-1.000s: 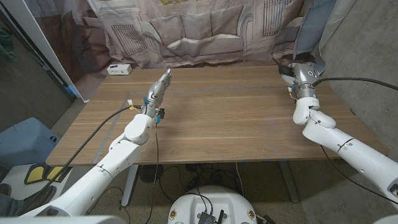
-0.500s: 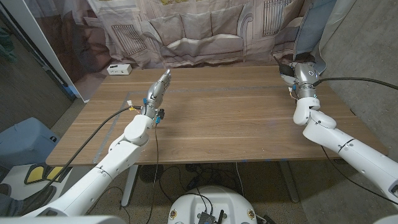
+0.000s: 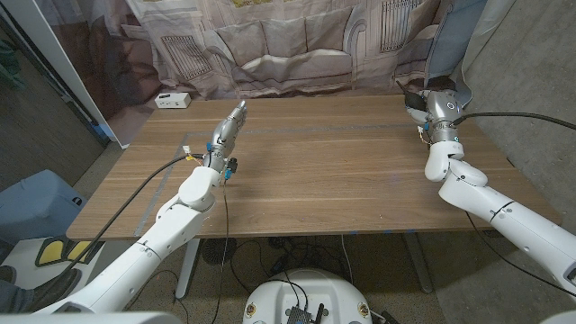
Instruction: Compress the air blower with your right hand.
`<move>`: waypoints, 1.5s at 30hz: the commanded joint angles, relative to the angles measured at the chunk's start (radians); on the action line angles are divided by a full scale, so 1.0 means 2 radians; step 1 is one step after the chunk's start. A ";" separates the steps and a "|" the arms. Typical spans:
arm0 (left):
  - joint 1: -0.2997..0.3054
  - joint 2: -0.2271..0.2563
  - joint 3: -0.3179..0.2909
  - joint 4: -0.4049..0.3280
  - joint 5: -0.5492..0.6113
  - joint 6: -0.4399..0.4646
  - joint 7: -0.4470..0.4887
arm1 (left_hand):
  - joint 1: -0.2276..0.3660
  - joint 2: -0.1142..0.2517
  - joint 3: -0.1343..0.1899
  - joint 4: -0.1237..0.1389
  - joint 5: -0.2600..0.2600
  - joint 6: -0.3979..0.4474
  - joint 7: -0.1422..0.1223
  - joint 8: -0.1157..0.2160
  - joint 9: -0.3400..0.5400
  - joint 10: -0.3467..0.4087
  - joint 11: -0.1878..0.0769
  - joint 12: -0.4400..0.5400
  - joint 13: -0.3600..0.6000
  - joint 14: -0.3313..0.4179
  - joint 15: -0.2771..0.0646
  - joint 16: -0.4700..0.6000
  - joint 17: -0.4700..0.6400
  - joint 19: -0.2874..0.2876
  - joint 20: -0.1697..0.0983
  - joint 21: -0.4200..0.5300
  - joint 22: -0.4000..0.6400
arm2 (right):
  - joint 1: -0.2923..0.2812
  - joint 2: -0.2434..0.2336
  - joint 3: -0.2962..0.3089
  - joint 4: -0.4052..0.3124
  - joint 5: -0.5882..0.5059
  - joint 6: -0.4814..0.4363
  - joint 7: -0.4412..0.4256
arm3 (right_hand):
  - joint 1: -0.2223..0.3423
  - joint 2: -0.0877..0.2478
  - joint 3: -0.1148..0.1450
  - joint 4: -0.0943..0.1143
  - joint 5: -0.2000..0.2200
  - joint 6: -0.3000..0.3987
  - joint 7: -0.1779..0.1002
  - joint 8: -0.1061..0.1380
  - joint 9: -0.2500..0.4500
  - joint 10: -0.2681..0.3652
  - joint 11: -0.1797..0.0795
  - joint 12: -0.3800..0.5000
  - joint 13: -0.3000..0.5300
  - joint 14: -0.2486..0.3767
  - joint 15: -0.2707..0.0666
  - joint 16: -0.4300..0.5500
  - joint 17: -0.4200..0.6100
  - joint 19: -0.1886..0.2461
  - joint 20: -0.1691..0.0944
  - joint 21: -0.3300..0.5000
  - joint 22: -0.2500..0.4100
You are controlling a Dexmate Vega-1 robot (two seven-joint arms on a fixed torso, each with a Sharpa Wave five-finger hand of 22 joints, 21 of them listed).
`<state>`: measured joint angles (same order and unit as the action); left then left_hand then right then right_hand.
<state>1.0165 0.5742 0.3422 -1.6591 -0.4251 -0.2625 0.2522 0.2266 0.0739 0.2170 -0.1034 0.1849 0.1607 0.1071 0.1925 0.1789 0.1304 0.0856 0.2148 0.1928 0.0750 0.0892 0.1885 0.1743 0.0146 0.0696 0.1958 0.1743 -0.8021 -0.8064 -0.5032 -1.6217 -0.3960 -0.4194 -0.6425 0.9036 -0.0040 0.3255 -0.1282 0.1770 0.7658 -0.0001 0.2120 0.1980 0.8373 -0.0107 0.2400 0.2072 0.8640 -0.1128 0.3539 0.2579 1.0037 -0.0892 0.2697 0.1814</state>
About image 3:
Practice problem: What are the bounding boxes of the printed sofa backdrop curtain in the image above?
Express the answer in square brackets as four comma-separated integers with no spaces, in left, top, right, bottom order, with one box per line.
[33,0,490,148]

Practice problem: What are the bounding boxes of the white table leg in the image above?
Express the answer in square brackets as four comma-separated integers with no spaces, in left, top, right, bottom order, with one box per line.
[175,238,202,301]

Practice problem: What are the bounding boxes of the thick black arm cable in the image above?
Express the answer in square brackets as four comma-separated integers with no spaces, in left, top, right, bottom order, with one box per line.
[451,111,576,131]
[56,153,206,280]

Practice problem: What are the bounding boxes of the white power strip box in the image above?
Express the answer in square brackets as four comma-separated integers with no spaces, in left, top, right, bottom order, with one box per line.
[154,92,192,110]

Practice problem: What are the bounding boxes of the black round floor fan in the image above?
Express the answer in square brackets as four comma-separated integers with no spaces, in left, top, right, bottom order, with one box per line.
[201,237,239,266]

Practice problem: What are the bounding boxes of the white floor mat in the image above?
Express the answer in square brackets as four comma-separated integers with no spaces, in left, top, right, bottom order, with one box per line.
[0,234,109,292]

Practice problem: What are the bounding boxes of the black plug on floor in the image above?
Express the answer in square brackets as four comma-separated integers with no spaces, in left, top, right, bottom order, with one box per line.
[369,309,401,324]

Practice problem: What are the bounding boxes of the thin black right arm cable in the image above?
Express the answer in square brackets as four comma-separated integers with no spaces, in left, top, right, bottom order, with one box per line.
[464,210,576,300]

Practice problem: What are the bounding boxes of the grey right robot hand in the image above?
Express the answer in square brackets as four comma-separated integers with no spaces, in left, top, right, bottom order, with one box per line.
[404,88,464,145]

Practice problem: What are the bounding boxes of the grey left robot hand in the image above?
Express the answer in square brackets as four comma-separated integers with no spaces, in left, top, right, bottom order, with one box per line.
[202,99,248,175]

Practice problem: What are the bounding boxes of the person leg in blue jeans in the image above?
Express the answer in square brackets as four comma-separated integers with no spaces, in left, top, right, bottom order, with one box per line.
[0,290,37,315]

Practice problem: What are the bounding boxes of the blue plastic bin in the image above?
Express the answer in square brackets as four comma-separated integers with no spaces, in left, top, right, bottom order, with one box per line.
[0,168,89,247]

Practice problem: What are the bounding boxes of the tangled black floor cables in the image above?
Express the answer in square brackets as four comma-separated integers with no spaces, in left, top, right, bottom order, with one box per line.
[229,236,356,293]

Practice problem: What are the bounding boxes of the white round robot torso base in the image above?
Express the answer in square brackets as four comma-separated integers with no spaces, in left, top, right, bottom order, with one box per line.
[242,268,374,324]

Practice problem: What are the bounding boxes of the yellow black foot pedal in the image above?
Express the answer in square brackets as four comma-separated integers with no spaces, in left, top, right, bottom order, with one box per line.
[67,239,106,265]
[34,236,69,267]

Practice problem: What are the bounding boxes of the black antenna device on torso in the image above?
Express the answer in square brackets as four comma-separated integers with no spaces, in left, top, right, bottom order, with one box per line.
[284,302,326,324]

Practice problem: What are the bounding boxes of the black power adapter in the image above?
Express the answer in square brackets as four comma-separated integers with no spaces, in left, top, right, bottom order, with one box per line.
[269,255,290,275]

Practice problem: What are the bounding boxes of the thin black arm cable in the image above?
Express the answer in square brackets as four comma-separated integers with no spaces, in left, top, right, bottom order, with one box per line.
[210,179,230,324]
[464,210,576,300]

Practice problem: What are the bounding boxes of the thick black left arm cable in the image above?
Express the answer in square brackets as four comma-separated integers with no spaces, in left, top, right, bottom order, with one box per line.
[56,153,206,280]

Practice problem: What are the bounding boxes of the white partition panel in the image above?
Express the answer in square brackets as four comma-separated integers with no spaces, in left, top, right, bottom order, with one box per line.
[2,0,131,149]

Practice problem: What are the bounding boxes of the black rubber air blower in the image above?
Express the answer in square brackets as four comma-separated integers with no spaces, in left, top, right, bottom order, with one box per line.
[394,79,428,113]

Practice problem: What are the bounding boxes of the thin black floor cable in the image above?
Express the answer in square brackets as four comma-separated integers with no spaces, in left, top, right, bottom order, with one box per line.
[123,269,191,324]

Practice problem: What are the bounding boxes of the white robot chest edge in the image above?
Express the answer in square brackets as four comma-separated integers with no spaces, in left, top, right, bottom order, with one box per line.
[0,311,184,324]

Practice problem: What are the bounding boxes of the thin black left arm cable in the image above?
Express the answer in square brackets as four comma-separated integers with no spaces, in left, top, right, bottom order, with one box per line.
[210,179,230,324]

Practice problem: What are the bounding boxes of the grey table leg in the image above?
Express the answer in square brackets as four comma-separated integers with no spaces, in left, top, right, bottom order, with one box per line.
[402,232,434,294]

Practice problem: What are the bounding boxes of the white floor cable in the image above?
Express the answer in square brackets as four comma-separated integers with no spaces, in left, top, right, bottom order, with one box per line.
[340,234,356,285]

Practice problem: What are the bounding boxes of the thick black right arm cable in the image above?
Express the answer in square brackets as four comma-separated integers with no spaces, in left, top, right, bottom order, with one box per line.
[451,111,576,131]

